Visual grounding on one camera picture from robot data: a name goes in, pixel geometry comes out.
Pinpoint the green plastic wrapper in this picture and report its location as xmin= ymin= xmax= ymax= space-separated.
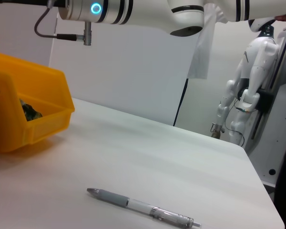
xmin=20 ymin=99 xmax=43 ymax=122

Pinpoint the yellow plastic bin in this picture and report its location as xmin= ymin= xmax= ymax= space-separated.
xmin=0 ymin=51 xmax=76 ymax=153

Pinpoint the translucent white plastic sheet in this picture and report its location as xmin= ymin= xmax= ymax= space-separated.
xmin=187 ymin=4 xmax=226 ymax=80

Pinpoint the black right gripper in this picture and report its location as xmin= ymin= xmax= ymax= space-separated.
xmin=0 ymin=0 xmax=68 ymax=8

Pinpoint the black hanging cable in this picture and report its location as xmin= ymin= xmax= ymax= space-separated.
xmin=173 ymin=78 xmax=189 ymax=127

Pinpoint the grey robot stand frame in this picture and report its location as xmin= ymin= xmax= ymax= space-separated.
xmin=244 ymin=31 xmax=286 ymax=189

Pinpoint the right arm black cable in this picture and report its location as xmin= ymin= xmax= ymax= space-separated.
xmin=34 ymin=0 xmax=92 ymax=46

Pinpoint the grey clear pen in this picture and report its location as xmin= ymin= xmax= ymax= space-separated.
xmin=86 ymin=187 xmax=203 ymax=229

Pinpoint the white humanoid robot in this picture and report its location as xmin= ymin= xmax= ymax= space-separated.
xmin=211 ymin=18 xmax=281 ymax=146

